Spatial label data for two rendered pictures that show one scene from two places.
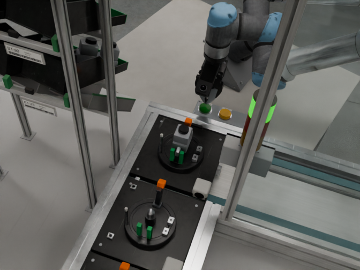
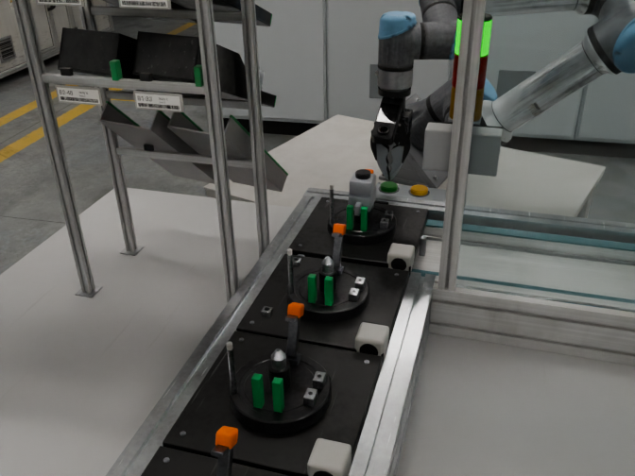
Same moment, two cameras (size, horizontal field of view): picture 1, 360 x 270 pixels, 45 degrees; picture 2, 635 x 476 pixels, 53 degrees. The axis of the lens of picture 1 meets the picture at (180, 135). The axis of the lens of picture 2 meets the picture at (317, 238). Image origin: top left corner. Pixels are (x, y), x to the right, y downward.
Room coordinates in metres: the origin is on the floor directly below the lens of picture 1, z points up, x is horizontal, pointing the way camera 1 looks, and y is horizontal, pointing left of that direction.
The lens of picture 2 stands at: (-0.36, 0.02, 1.60)
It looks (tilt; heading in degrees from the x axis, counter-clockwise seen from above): 30 degrees down; 3
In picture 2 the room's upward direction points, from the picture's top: 1 degrees counter-clockwise
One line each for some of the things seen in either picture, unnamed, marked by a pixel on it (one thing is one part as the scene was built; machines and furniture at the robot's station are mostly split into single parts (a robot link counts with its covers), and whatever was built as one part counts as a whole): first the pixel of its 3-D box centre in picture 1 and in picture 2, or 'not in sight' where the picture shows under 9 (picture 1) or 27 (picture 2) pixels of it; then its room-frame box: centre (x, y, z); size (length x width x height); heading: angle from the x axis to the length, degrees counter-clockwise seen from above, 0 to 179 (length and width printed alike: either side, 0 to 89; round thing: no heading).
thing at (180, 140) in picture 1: (181, 138); (361, 190); (0.78, -0.01, 1.06); 0.08 x 0.04 x 0.07; 167
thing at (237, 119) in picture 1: (223, 120); (418, 203); (0.98, -0.14, 0.93); 0.21 x 0.07 x 0.06; 76
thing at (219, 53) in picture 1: (215, 46); (393, 77); (1.02, -0.08, 1.21); 0.08 x 0.08 x 0.05
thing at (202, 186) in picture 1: (201, 189); (401, 258); (0.67, -0.08, 0.97); 0.05 x 0.05 x 0.04; 76
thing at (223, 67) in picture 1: (214, 65); (393, 112); (1.02, -0.08, 1.13); 0.09 x 0.08 x 0.12; 166
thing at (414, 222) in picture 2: (180, 155); (361, 231); (0.79, -0.01, 0.96); 0.24 x 0.24 x 0.02; 76
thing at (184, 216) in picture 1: (150, 217); (328, 277); (0.54, 0.05, 1.01); 0.24 x 0.24 x 0.13; 76
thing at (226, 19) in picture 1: (222, 24); (398, 41); (1.02, -0.08, 1.29); 0.09 x 0.08 x 0.11; 93
